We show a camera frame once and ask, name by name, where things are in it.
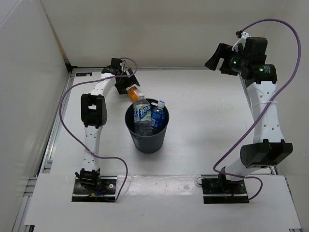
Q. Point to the blue label plastic bottle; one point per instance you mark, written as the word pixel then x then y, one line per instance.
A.
pixel 158 115

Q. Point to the orange plastic bottle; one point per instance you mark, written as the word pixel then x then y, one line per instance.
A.
pixel 133 93

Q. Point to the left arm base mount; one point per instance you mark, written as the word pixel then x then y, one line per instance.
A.
pixel 105 191

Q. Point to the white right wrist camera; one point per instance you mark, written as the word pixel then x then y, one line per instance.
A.
pixel 242 36

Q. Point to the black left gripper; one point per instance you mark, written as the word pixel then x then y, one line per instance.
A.
pixel 122 89

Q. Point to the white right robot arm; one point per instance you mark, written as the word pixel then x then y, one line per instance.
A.
pixel 259 80

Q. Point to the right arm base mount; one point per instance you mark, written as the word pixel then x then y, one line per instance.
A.
pixel 218 190

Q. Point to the clear green label bottle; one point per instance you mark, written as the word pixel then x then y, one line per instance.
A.
pixel 142 116

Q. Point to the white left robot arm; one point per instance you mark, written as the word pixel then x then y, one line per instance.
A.
pixel 94 117

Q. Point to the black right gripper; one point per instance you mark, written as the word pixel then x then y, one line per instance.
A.
pixel 221 52

